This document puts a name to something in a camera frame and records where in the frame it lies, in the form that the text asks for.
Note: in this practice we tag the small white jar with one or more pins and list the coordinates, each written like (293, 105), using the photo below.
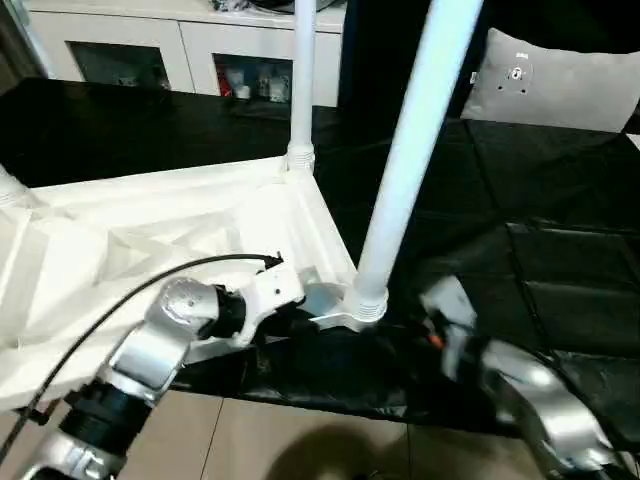
(243, 91)

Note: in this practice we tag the grey pot on cabinet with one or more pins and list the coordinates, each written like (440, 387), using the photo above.
(325, 4)

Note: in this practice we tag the grey pillow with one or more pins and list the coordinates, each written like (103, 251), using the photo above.
(550, 80)

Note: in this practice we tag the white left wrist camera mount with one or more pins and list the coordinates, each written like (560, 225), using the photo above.
(270, 295)

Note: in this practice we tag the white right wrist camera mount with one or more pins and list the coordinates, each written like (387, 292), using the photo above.
(452, 310)

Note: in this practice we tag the black table mat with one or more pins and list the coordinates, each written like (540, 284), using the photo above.
(525, 175)

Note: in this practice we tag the white glass-door cabinet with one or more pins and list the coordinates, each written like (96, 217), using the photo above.
(175, 45)

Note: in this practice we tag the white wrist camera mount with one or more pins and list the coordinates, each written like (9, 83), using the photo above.
(452, 310)
(270, 295)

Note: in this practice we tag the white plastic table top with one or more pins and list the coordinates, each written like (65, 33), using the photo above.
(150, 225)

